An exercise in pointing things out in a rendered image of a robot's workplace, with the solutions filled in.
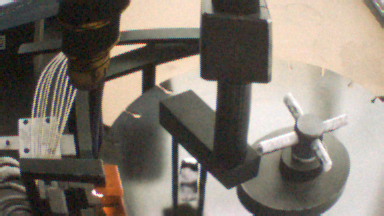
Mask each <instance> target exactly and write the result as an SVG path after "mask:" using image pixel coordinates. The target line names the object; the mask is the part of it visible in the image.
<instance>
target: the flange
mask: <svg viewBox="0 0 384 216"><path fill-rule="evenodd" d="M293 131H294V125H290V126H286V127H282V128H278V129H275V130H272V131H271V132H268V133H267V134H265V135H264V136H262V137H260V138H259V139H258V140H256V141H255V142H254V143H252V144H251V146H252V147H253V148H254V149H255V150H256V151H257V145H258V144H259V142H263V141H267V140H270V139H273V138H276V137H280V136H283V135H286V134H289V133H292V132H293ZM322 145H323V147H324V149H325V150H326V152H327V153H328V154H327V155H328V156H329V158H330V159H331V161H332V167H331V168H330V170H328V171H324V170H323V169H322V167H321V165H320V164H319V162H318V160H317V158H316V159H315V160H314V161H313V162H310V163H305V164H303V163H298V162H296V161H295V160H294V159H293V158H292V155H291V153H292V149H291V147H288V148H285V149H282V150H279V151H276V152H273V153H270V154H266V155H263V156H261V162H260V165H259V172H258V176H257V177H255V178H253V179H251V180H250V181H247V182H245V183H244V184H241V185H238V188H239V189H238V190H239V191H240V193H241V195H242V197H243V199H245V201H246V202H247V203H248V204H249V205H250V206H251V207H254V208H256V209H257V210H258V211H260V212H261V211H262V213H263V212H264V213H266V214H269V215H272V216H273V215H274V216H302V215H307V214H311V213H314V212H317V211H319V210H321V209H323V208H325V207H327V206H328V205H330V204H331V203H332V202H333V201H334V200H335V199H336V198H337V197H338V196H339V195H340V193H342V191H343V189H344V187H345V186H346V182H347V179H348V176H349V173H350V166H351V164H350V162H351V161H350V156H349V154H348V151H347V148H346V147H345V146H344V145H343V143H342V141H340V139H338V138H337V137H336V136H335V135H333V134H332V133H330V132H328V133H326V134H323V140H322Z"/></svg>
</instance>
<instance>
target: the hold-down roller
mask: <svg viewBox="0 0 384 216"><path fill-rule="evenodd" d="M179 171H180V177H181V183H184V184H196V183H197V179H198V171H199V168H198V162H197V161H196V160H195V159H192V158H185V159H181V165H180V169H179Z"/></svg>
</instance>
